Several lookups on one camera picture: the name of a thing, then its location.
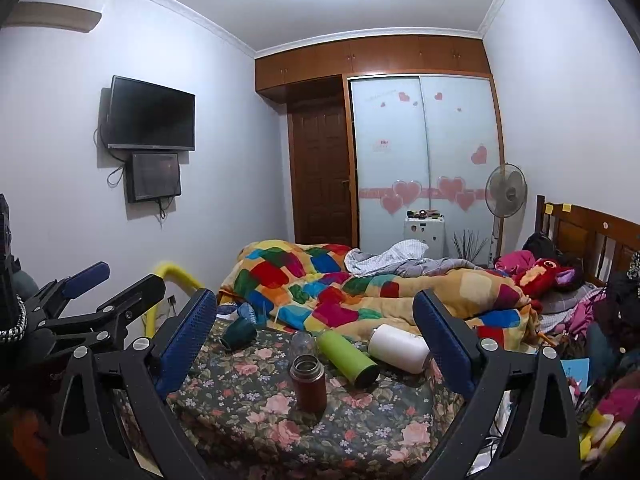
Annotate dark green cup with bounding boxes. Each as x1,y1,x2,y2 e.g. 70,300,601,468
219,317,259,351

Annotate wall-mounted black television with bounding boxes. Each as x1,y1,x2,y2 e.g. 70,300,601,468
99,75,196,152

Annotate wall air conditioner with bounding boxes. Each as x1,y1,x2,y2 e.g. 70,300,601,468
4,1,104,32

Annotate bundle of dry twigs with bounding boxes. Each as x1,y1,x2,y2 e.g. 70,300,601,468
452,229,489,264

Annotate white small cabinet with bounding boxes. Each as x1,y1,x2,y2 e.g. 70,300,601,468
403,209,446,259

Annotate wardrobe with heart stickers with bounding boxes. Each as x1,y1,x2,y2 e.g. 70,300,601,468
254,35,505,267

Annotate small black wall monitor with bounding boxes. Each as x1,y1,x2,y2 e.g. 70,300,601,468
125,152,183,205

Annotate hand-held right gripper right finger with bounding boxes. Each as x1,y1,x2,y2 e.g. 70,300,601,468
412,289,583,480

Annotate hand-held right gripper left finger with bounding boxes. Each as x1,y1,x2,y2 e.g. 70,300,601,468
47,287,218,480

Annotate green bottle with black cap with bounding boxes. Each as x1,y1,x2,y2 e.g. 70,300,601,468
317,330,380,389

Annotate standing fan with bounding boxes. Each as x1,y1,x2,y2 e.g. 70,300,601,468
485,162,528,267

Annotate pink cloth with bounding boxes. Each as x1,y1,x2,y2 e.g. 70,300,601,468
494,250,537,277

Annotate white bottle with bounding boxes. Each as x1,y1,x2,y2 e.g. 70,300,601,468
367,324,431,375

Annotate clear plastic bottle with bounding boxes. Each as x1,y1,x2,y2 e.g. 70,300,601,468
290,330,319,361

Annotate brown wooden door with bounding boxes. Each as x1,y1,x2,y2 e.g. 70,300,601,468
287,101,359,248

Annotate wooden bed headboard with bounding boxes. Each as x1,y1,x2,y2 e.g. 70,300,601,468
534,194,640,288

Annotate red plush toy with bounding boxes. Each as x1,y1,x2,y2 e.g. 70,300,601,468
509,258,585,302

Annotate floral bed sheet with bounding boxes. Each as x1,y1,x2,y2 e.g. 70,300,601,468
114,316,467,480

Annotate yellow padded rail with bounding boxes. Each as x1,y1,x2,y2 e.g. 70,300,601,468
142,261,207,342

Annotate black bag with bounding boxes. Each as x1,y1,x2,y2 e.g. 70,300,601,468
522,233,559,262

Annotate brown thermos flask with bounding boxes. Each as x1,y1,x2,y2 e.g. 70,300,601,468
289,354,329,414

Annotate colourful patchwork blanket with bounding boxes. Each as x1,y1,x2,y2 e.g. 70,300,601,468
219,240,547,347

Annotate pink yellow plush blanket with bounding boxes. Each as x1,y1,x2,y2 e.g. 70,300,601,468
579,382,638,462

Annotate dark clothing pile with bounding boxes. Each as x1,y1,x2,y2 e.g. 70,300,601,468
592,270,640,361

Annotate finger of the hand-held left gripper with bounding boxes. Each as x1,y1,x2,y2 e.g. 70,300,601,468
42,274,167,356
20,261,112,328

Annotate grey white checked cloth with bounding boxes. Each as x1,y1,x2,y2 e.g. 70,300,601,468
344,240,495,279

